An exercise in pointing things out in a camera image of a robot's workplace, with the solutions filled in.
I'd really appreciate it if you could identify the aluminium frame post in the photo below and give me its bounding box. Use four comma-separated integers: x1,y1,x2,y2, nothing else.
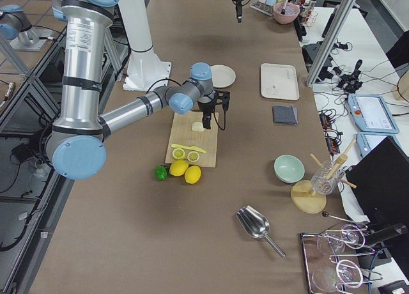
305,0,356,87

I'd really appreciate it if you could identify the wooden mug tree stand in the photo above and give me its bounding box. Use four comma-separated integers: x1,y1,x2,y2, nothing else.
291,139,357,213

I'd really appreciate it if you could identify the black device case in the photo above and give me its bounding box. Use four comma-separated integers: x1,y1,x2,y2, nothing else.
302,43,334,81

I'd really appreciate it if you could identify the dark grey folded cloth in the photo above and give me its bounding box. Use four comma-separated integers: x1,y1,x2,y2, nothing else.
272,105,298,125

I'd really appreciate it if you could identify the round beige plate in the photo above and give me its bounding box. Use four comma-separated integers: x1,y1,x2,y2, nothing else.
210,65,236,88

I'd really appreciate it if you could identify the lemon half slice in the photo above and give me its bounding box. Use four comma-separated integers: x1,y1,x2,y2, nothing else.
187,151,200,162
172,148,186,160

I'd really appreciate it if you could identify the clear glass on stand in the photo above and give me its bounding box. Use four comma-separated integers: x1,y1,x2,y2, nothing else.
311,161,345,195

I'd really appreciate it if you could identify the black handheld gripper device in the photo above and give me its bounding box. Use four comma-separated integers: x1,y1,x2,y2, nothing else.
337,59,363,94

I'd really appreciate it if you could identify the metal scoop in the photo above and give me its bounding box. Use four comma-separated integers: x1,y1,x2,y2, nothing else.
236,205,286,258

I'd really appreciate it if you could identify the pink bowl with ice cubes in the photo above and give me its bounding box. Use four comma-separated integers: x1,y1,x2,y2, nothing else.
273,3,300,24

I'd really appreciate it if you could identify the mint green bowl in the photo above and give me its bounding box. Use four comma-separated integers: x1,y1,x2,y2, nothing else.
274,155,305,183

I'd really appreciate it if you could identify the black laptop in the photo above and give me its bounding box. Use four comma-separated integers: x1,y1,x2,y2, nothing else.
344,136,408,227

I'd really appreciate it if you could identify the whole yellow lemon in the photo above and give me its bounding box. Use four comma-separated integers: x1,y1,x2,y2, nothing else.
184,166,201,184
169,160,189,176

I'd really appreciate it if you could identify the beige rectangular tray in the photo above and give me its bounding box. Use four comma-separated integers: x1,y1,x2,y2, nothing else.
260,63,300,101

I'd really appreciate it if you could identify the white wire cup rack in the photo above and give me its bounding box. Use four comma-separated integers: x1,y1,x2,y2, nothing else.
250,1,273,17

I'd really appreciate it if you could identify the white bun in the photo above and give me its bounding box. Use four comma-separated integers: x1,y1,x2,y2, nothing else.
191,121,205,132

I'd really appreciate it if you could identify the metal muddler with black tip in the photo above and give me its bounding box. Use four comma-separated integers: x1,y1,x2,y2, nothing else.
281,0,289,15

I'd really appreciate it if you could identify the green lime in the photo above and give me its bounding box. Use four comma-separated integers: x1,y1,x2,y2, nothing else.
154,165,169,181

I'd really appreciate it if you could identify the yellow plastic knife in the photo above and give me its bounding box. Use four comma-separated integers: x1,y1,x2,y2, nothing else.
171,143,207,153

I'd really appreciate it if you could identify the white camera post with base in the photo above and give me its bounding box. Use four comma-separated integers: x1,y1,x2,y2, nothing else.
119,0,171,91

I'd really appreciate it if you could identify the wooden cutting board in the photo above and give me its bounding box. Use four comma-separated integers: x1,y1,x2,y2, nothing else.
165,111,219,168

